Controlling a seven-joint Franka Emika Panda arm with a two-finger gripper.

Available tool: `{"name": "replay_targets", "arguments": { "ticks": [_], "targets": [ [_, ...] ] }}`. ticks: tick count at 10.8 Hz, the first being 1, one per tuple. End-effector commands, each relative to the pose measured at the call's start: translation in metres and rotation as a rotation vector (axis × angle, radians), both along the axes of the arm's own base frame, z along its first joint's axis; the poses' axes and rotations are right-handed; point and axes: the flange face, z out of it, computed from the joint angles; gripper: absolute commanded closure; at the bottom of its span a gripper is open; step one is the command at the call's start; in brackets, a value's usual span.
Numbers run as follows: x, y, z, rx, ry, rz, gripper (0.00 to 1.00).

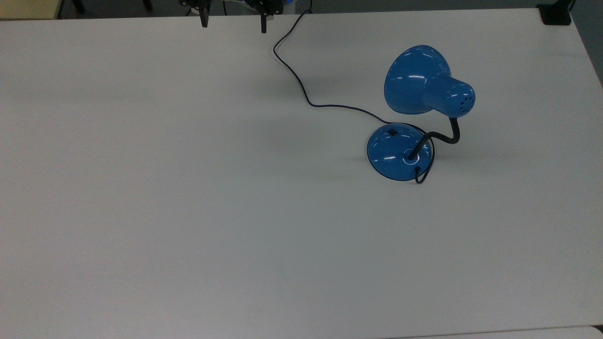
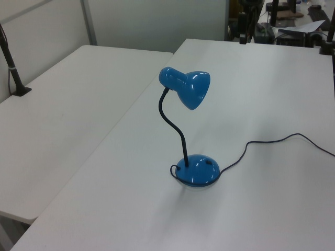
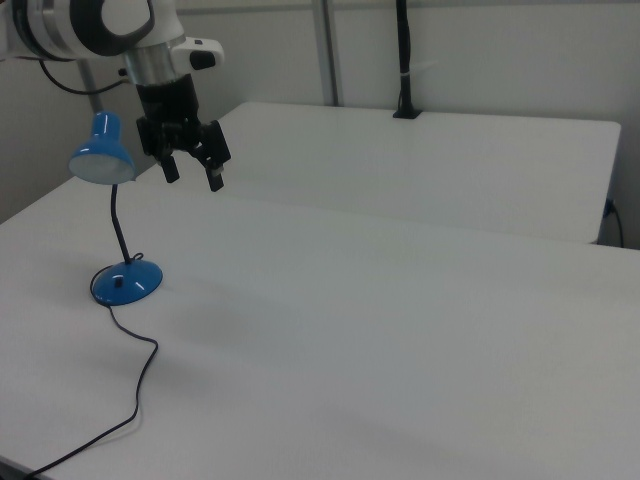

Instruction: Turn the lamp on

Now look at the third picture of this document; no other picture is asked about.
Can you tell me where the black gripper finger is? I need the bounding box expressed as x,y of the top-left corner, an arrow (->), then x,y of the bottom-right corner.
204,159 -> 226,193
158,152 -> 181,184

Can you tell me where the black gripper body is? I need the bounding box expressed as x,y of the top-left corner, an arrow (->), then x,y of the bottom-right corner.
134,73 -> 233,170

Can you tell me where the blue desk lamp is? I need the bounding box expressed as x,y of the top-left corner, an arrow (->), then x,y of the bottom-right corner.
68,110 -> 165,307

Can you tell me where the slim grey metal post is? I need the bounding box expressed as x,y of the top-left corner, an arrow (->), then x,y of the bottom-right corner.
78,58 -> 101,115

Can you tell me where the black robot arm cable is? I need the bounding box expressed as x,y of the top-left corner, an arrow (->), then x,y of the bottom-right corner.
38,59 -> 132,96

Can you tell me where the grey metal frame post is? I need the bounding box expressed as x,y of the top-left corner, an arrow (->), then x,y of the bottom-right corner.
316,0 -> 343,107

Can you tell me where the black lamp power cord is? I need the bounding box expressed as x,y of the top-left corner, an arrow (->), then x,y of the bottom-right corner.
22,250 -> 160,480

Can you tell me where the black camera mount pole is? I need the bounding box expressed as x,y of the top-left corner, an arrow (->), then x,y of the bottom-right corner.
392,0 -> 422,120

